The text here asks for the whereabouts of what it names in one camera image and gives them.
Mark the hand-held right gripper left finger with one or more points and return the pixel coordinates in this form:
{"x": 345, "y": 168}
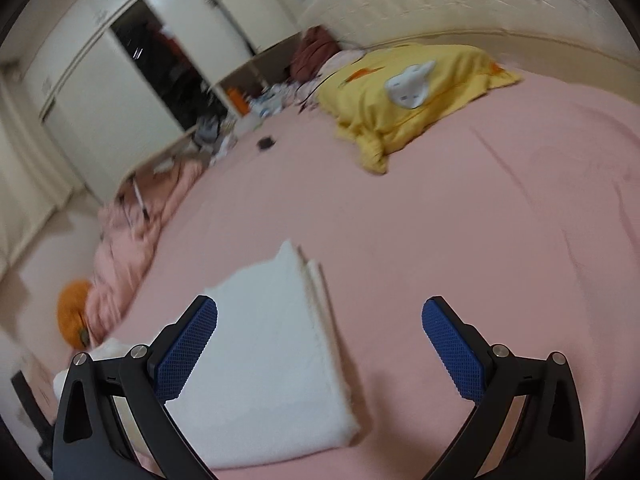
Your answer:
{"x": 187, "y": 350}

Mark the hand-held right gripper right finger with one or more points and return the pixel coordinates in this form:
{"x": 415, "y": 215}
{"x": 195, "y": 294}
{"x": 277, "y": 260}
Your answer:
{"x": 452, "y": 352}

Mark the white fleece garment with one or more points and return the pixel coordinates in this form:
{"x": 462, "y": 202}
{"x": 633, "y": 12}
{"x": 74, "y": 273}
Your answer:
{"x": 280, "y": 350}

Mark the pink bed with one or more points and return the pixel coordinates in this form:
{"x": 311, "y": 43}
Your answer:
{"x": 475, "y": 240}

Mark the orange plush toy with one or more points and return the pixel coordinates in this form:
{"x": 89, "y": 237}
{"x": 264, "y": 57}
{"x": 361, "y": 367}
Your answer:
{"x": 72, "y": 312}

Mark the pink duvet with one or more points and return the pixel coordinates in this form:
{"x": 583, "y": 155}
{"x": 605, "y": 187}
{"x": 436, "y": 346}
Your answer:
{"x": 130, "y": 240}

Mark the folding lap table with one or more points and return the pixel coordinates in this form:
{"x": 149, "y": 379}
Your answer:
{"x": 142, "y": 195}

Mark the small black object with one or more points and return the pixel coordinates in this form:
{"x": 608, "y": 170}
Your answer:
{"x": 266, "y": 143}

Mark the cream curtain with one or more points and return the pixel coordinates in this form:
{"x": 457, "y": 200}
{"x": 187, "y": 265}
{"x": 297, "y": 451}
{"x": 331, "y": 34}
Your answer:
{"x": 25, "y": 175}

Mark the orange bottle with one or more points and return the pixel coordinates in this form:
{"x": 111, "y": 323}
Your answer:
{"x": 237, "y": 101}

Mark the yellow pillow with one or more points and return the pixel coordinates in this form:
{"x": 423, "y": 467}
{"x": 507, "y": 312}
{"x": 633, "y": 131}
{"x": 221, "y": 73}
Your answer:
{"x": 415, "y": 95}

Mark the white wardrobe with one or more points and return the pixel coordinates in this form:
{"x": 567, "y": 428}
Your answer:
{"x": 125, "y": 45}

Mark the dark red garment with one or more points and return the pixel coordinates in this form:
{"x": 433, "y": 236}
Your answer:
{"x": 312, "y": 52}

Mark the white padded headboard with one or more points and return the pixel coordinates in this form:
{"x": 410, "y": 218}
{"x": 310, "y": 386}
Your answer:
{"x": 450, "y": 5}

